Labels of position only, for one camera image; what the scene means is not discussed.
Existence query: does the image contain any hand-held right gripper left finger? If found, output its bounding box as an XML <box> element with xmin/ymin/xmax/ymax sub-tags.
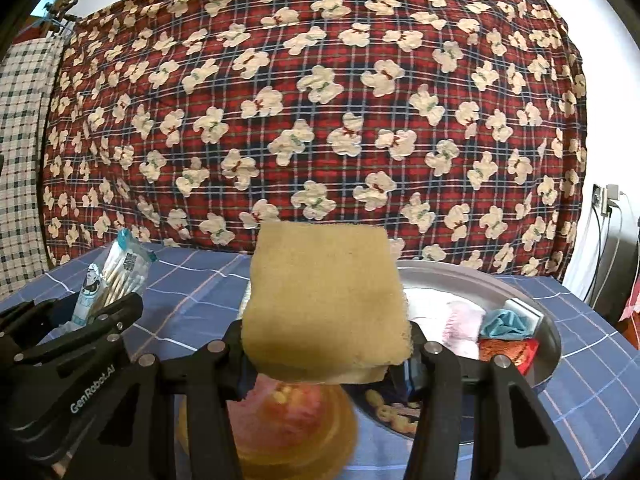
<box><xmin>95</xmin><ymin>320</ymin><xmax>259</xmax><ymax>480</ymax></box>

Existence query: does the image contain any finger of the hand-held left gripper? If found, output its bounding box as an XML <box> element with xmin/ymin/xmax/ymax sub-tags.
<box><xmin>0</xmin><ymin>299</ymin><xmax>76</xmax><ymax>356</ymax></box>
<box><xmin>15</xmin><ymin>292</ymin><xmax>145</xmax><ymax>362</ymax></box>

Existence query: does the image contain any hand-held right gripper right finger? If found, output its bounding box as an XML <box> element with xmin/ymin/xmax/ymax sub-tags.
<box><xmin>390</xmin><ymin>322</ymin><xmax>566</xmax><ymax>480</ymax></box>

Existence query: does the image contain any cotton swab pack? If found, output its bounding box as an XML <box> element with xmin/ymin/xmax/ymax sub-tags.
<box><xmin>70</xmin><ymin>228</ymin><xmax>157</xmax><ymax>329</ymax></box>

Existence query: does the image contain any pink fluffy puff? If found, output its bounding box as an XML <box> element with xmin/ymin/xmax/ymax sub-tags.
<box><xmin>440</xmin><ymin>305</ymin><xmax>485</xmax><ymax>357</ymax></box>

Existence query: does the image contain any red embroidered pouch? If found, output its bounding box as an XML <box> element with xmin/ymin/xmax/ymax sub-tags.
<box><xmin>477</xmin><ymin>338</ymin><xmax>541</xmax><ymax>376</ymax></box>

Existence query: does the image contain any teal cloth scrunchie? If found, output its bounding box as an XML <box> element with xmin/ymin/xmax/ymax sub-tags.
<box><xmin>481</xmin><ymin>308</ymin><xmax>531</xmax><ymax>340</ymax></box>

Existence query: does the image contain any round metal tin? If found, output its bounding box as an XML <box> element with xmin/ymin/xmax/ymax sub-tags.
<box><xmin>350</xmin><ymin>259</ymin><xmax>562</xmax><ymax>444</ymax></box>

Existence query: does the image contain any tan sponge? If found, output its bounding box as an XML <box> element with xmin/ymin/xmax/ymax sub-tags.
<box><xmin>239</xmin><ymin>222</ymin><xmax>414</xmax><ymax>386</ymax></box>

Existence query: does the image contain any white sponge with black layer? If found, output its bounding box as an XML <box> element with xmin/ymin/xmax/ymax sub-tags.
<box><xmin>502</xmin><ymin>297</ymin><xmax>545</xmax><ymax>332</ymax></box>

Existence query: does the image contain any blue plaid tablecloth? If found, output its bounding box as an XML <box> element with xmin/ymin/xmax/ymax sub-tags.
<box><xmin>0</xmin><ymin>242</ymin><xmax>640</xmax><ymax>480</ymax></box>

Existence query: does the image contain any beige checked cloth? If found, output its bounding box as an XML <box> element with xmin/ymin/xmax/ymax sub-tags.
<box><xmin>0</xmin><ymin>35</ymin><xmax>67</xmax><ymax>302</ymax></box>

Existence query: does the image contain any pink patchwork cloth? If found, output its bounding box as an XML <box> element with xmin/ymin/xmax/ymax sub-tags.
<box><xmin>621</xmin><ymin>289</ymin><xmax>640</xmax><ymax>323</ymax></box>

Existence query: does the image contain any red plaid bear-print blanket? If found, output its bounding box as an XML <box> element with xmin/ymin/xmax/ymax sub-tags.
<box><xmin>42</xmin><ymin>0</ymin><xmax>589</xmax><ymax>282</ymax></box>

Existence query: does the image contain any white charger plug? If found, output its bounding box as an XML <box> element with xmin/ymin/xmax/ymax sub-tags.
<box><xmin>602</xmin><ymin>184</ymin><xmax>626</xmax><ymax>219</ymax></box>

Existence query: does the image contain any wooden coat rack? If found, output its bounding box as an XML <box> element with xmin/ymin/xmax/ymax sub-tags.
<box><xmin>42</xmin><ymin>0</ymin><xmax>82</xmax><ymax>27</ymax></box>

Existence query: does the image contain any black cable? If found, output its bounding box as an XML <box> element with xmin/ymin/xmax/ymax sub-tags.
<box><xmin>586</xmin><ymin>207</ymin><xmax>610</xmax><ymax>307</ymax></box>

